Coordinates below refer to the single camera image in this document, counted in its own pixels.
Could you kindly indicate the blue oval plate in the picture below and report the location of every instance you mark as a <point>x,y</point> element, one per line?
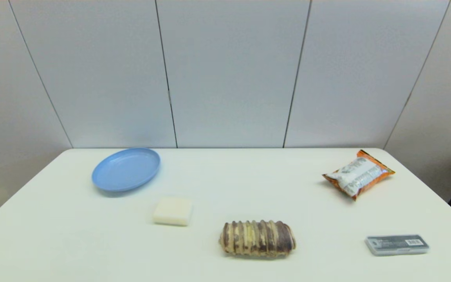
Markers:
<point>125,170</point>

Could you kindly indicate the orange white snack bag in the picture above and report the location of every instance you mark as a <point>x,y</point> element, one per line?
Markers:
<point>358,175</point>

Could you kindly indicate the grey plastic case with barcode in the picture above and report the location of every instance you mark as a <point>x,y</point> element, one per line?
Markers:
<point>397,245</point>

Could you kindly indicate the striped long bread roll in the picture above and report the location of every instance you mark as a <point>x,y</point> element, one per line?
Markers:
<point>257,239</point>

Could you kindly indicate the cream rectangular soap block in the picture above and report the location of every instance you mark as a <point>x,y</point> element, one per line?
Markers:
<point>172,211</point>

